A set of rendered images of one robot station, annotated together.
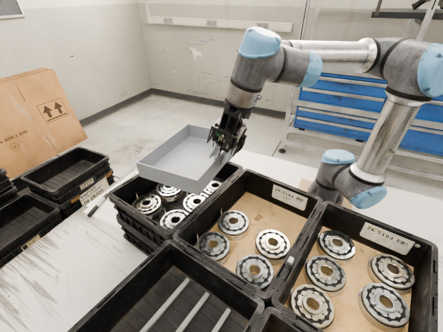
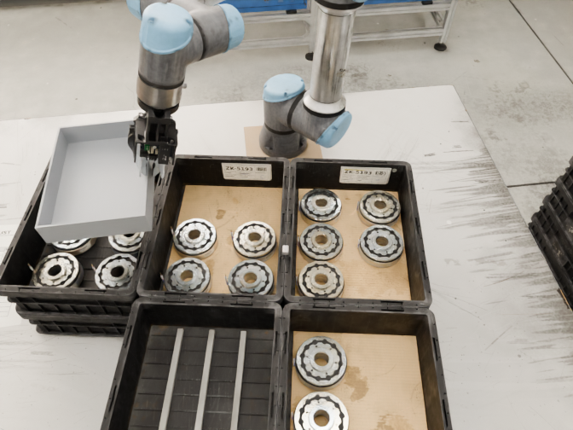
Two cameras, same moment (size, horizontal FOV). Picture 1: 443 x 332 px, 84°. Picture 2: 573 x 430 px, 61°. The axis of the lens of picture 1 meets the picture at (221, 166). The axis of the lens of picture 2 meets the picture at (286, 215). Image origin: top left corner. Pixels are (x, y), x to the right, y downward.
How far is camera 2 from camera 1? 0.37 m
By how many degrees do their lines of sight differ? 29
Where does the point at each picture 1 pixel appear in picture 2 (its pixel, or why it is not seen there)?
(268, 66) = (188, 53)
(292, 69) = (214, 43)
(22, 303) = not seen: outside the picture
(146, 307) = (151, 384)
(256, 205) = (209, 200)
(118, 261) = (57, 366)
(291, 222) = (262, 201)
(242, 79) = (160, 78)
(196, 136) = (80, 141)
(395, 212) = (367, 126)
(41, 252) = not seen: outside the picture
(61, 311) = not seen: outside the picture
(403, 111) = (340, 23)
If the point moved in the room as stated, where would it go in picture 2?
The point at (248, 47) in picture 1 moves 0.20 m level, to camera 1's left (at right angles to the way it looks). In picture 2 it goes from (159, 42) to (20, 90)
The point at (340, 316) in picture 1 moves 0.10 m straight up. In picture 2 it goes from (349, 276) to (353, 252)
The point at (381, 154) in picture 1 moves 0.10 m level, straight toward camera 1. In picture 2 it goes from (332, 78) to (332, 104)
